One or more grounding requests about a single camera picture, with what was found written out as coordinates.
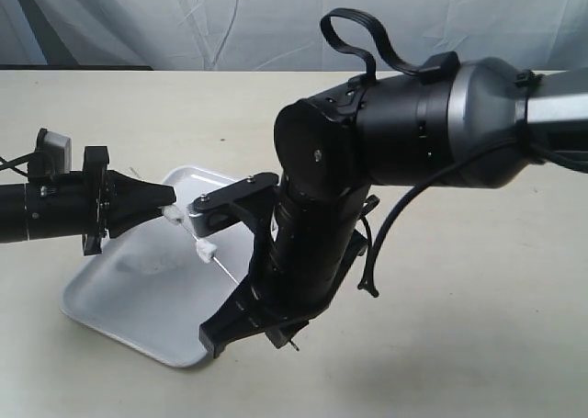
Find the white rectangular plastic tray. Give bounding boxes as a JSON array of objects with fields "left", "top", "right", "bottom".
[{"left": 60, "top": 164, "right": 258, "bottom": 369}]

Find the wrinkled white backdrop cloth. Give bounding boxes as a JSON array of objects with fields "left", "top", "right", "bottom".
[{"left": 1, "top": 0, "right": 587, "bottom": 71}]

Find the white foam piece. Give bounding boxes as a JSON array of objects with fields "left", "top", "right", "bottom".
[
  {"left": 195, "top": 239, "right": 217, "bottom": 264},
  {"left": 162, "top": 205, "right": 185, "bottom": 225}
]

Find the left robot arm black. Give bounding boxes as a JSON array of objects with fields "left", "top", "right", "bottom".
[{"left": 1, "top": 146, "right": 176, "bottom": 256}]

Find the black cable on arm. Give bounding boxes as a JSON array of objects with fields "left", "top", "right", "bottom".
[
  {"left": 319, "top": 6, "right": 460, "bottom": 88},
  {"left": 0, "top": 151, "right": 38, "bottom": 180}
]

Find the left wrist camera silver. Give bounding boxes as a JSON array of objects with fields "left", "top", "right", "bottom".
[{"left": 28, "top": 128, "right": 72, "bottom": 179}]

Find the thin metal skewer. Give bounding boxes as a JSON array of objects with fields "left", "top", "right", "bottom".
[{"left": 180, "top": 221, "right": 241, "bottom": 285}]

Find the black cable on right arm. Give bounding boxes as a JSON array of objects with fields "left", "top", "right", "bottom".
[{"left": 319, "top": 6, "right": 460, "bottom": 88}]

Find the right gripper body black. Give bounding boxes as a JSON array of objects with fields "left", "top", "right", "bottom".
[{"left": 252, "top": 178, "right": 369, "bottom": 312}]

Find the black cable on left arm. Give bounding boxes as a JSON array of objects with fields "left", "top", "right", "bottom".
[{"left": 0, "top": 151, "right": 38, "bottom": 180}]

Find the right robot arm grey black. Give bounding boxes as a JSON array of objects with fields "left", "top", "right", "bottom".
[{"left": 191, "top": 56, "right": 587, "bottom": 356}]

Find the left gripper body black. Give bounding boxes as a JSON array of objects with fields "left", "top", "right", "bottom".
[{"left": 82, "top": 146, "right": 112, "bottom": 255}]

